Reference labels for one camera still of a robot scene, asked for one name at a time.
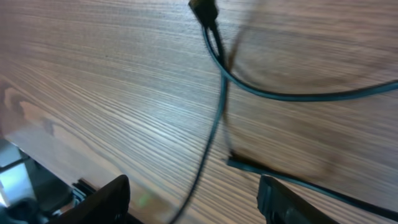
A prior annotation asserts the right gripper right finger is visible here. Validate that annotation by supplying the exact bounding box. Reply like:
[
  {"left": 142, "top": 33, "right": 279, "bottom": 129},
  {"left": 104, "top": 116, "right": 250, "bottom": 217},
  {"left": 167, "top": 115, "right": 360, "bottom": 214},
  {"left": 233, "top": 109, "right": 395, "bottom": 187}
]
[{"left": 257, "top": 175, "right": 338, "bottom": 224}]

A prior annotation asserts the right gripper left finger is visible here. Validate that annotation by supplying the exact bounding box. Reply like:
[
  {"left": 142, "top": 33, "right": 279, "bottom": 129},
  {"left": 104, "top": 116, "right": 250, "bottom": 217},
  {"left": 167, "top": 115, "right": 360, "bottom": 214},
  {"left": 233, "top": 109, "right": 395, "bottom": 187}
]
[{"left": 49, "top": 175, "right": 131, "bottom": 224}]

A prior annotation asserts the thin black cable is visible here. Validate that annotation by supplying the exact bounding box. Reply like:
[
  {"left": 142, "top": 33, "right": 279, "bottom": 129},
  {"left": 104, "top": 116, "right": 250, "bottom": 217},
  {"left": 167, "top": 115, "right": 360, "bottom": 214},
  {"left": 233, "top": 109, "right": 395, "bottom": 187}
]
[{"left": 167, "top": 24, "right": 398, "bottom": 224}]

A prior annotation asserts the thick black USB cable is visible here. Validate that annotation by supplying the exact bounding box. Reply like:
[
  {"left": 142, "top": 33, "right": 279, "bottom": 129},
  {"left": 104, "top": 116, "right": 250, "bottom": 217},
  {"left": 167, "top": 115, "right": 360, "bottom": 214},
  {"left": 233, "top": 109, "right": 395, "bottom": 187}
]
[{"left": 188, "top": 0, "right": 398, "bottom": 102}]

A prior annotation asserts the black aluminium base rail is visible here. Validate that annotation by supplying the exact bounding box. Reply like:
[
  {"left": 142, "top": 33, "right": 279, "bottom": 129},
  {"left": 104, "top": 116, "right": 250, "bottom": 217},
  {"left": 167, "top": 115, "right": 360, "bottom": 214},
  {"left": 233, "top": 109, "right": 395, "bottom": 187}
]
[{"left": 0, "top": 138, "right": 144, "bottom": 224}]

